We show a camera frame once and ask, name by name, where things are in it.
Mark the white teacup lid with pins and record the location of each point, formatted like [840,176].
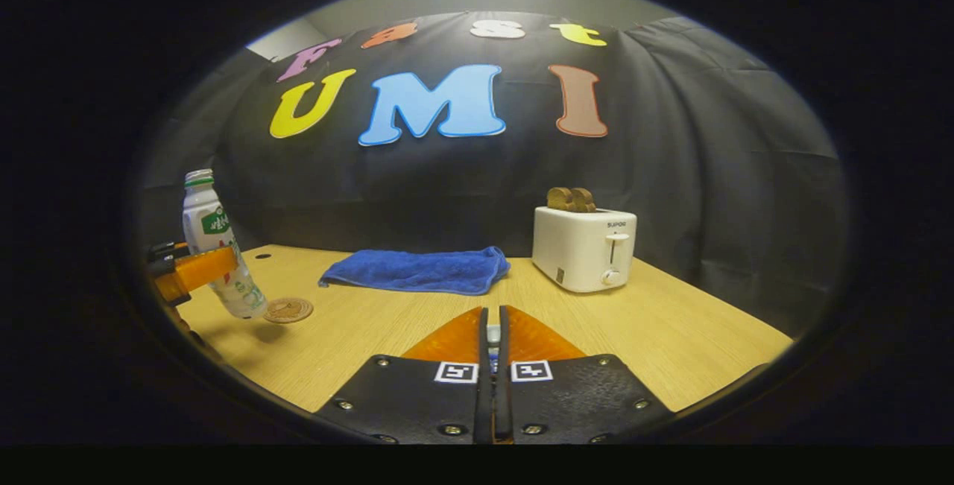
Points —
[493,334]

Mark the white toaster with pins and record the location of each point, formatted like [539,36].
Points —
[577,250]

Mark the white green-label water bottle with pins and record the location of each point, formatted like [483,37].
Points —
[209,220]

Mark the round wooden coaster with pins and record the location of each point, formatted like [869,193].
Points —
[288,311]

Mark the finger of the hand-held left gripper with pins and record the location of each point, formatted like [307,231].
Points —
[197,270]
[165,250]

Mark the blue towel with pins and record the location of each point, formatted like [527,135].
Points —
[417,270]

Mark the toasted bread slice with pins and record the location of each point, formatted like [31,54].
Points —
[584,200]
[559,199]

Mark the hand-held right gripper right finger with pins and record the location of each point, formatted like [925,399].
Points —
[504,395]

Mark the black backdrop cloth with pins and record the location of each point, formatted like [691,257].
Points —
[671,135]

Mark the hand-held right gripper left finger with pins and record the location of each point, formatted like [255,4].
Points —
[484,395]

